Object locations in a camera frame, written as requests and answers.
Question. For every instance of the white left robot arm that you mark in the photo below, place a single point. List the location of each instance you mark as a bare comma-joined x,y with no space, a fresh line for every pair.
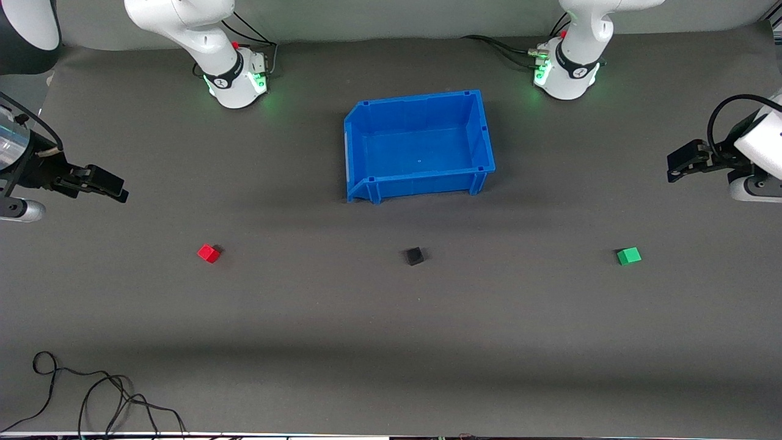
580,36

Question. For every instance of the dark gray table mat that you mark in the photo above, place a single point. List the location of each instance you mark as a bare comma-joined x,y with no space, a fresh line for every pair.
391,336

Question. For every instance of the small red cube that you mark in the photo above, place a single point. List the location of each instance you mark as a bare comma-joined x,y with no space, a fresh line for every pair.
208,253

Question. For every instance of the small green cube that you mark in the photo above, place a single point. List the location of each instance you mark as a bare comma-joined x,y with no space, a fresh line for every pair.
628,256

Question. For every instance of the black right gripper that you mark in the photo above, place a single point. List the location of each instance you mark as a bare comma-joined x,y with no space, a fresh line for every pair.
41,169

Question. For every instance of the small black cube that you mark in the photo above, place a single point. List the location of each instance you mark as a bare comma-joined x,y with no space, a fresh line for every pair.
415,256

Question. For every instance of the aluminium frame bar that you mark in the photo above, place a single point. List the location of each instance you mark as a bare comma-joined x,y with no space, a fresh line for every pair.
773,24

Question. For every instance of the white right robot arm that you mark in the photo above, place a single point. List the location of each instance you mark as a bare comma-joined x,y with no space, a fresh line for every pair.
183,18

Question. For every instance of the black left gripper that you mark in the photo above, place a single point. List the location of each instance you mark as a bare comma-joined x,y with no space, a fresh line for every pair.
723,153

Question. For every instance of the blue plastic storage bin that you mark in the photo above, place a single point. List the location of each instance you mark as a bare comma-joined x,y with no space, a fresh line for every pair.
421,140

